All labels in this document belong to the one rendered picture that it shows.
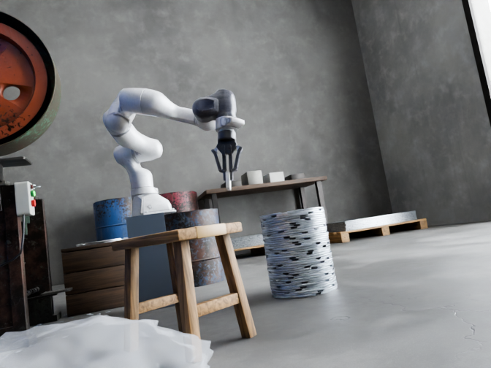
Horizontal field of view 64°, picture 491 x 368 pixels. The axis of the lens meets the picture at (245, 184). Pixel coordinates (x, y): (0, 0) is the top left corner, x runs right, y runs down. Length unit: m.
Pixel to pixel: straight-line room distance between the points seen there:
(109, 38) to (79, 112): 1.12
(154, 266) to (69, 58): 4.33
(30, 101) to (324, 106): 4.66
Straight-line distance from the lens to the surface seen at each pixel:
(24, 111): 2.53
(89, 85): 5.76
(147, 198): 2.01
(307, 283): 1.72
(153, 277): 1.97
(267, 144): 5.79
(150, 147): 2.03
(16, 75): 2.65
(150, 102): 1.69
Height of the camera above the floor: 0.30
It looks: 7 degrees up
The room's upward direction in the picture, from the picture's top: 9 degrees counter-clockwise
